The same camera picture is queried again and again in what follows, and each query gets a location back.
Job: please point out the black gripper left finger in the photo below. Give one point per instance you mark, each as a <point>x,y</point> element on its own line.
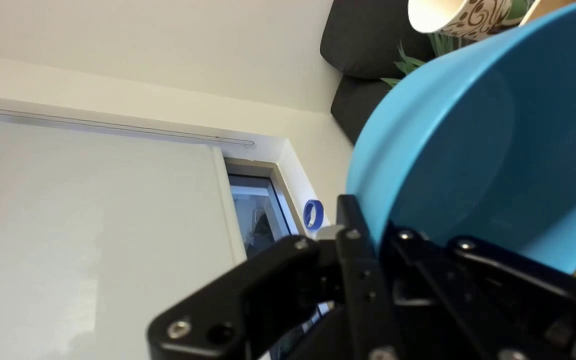
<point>337,283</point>

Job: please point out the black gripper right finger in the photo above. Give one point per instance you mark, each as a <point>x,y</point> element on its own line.
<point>477,300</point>

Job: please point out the blue plastic bowl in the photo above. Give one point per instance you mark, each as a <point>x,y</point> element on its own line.
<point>481,143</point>

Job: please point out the blue tape roll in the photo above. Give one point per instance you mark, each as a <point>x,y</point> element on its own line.
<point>312,215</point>

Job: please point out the white roller blind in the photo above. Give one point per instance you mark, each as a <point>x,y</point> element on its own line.
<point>99,233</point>

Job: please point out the green potted plant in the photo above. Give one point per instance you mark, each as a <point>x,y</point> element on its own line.
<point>443,45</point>

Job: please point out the dark sofa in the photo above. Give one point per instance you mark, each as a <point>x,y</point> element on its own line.
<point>361,43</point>

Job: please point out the patterned paper cup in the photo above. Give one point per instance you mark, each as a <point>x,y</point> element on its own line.
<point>462,18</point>

